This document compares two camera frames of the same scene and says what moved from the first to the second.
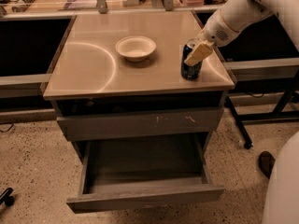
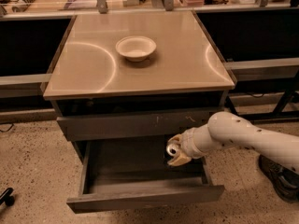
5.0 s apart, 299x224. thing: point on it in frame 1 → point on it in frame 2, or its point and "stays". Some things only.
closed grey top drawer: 135,125 stays
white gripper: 218,30 → 188,144
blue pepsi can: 190,72 → 173,148
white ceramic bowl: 135,48 stays
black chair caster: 7,198 stays
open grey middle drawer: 121,173 stays
